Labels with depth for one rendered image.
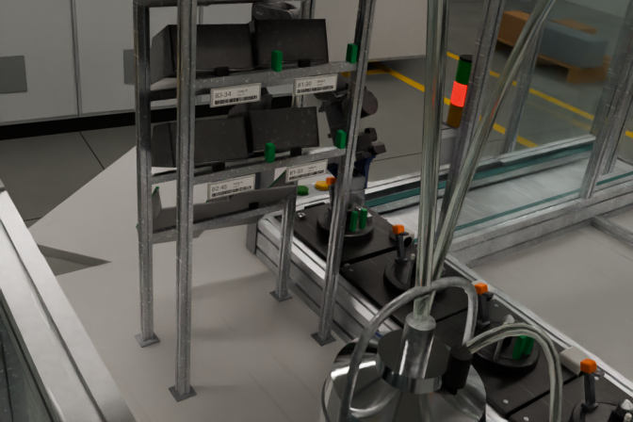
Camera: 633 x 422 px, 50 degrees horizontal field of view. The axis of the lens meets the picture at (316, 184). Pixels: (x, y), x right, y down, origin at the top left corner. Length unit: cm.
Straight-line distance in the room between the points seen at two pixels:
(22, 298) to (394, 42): 577
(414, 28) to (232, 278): 479
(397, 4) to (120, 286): 474
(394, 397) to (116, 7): 398
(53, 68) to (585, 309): 343
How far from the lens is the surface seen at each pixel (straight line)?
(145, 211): 128
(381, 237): 164
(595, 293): 186
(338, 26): 572
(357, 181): 157
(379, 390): 56
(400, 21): 608
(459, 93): 153
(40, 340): 40
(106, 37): 442
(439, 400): 56
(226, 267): 167
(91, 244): 177
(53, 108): 449
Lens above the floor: 180
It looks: 27 degrees down
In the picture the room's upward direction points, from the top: 6 degrees clockwise
